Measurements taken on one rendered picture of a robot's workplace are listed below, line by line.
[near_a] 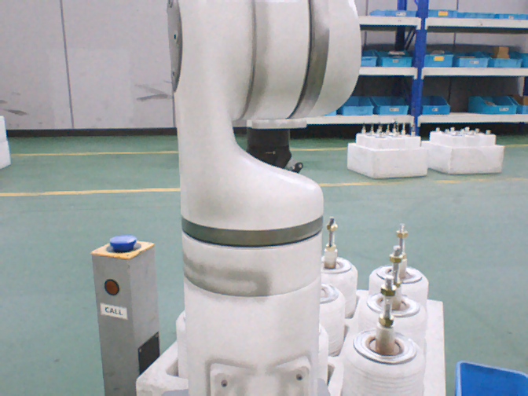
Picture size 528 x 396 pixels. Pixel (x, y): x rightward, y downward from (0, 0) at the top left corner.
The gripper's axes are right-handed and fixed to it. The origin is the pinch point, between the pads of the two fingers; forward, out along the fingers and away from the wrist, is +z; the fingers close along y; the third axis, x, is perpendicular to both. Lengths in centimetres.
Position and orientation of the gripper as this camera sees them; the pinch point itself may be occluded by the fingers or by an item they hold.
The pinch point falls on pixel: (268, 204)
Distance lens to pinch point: 82.7
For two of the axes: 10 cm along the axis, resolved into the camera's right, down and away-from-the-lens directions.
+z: 0.0, 9.7, 2.3
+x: 2.9, 2.2, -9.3
